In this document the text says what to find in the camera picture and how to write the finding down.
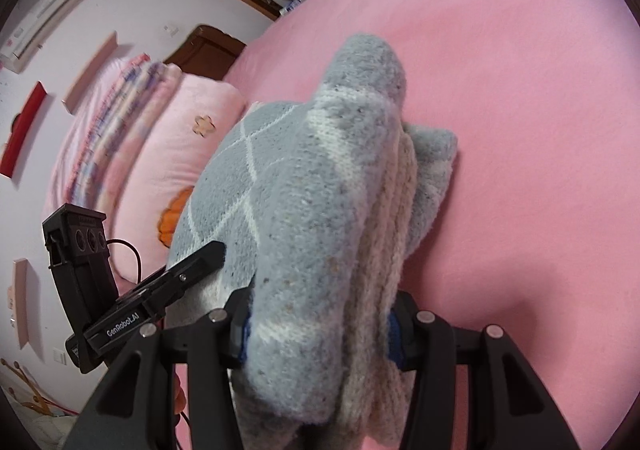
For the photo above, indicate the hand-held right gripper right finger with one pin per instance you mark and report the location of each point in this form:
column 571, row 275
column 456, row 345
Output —
column 407, row 340

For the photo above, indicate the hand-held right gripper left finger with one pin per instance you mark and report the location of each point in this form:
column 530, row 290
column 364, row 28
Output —
column 237, row 335

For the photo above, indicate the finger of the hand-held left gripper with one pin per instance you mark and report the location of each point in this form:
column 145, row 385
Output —
column 195, row 265

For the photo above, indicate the grey beige diamond-pattern sweater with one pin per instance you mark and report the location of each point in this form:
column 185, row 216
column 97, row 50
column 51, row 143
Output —
column 300, row 230

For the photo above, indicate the pink quilt with orange print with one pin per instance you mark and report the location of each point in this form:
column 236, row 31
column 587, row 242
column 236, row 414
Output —
column 200, row 154

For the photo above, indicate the striped pastel folded blanket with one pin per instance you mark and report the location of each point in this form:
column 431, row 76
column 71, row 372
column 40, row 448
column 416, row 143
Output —
column 115, row 129

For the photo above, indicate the brown wooden headboard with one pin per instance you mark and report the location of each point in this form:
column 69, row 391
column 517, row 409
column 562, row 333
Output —
column 205, row 52

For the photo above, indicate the pink bed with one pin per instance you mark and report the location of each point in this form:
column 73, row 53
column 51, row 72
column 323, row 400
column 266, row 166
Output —
column 525, row 129

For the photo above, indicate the white air conditioner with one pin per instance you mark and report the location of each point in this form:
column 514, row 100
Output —
column 45, row 14

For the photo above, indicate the pink wall shelf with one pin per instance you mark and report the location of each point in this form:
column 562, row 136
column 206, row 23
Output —
column 21, row 300
column 92, row 69

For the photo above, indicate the white wall switch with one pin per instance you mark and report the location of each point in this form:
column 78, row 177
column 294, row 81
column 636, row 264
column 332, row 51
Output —
column 59, row 356

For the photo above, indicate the wooden wall decoration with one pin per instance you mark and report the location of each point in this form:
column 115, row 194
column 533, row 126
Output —
column 35, row 400

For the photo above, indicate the red wall shelf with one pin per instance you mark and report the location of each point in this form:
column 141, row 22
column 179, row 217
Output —
column 27, row 129

